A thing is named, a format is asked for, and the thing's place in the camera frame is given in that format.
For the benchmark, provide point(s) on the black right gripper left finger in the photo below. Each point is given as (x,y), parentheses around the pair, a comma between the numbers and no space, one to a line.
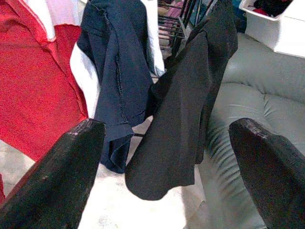
(52,179)

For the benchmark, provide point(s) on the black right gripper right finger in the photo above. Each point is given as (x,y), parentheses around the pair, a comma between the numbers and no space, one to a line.
(274,179)

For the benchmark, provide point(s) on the red and white shirt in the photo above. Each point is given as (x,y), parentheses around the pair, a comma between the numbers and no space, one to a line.
(31,90)

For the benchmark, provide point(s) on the grey green leather sofa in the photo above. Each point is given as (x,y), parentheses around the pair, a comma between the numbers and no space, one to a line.
(262,95)

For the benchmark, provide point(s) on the black shirt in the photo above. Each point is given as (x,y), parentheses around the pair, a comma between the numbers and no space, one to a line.
(176,124)

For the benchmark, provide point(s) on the navy and white shirt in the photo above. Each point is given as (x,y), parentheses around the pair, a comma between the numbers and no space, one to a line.
(116,83)

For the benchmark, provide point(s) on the white storage box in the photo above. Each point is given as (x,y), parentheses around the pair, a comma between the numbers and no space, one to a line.
(269,33)

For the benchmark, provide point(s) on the red cloth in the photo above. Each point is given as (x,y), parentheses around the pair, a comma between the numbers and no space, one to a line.
(258,10)

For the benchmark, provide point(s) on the black cloth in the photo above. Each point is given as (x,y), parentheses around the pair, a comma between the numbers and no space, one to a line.
(274,6)

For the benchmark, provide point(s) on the black metal drying rack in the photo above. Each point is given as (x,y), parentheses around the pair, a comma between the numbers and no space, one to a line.
(183,14)

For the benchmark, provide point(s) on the maroon pink garment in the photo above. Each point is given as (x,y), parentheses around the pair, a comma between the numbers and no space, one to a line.
(172,10)

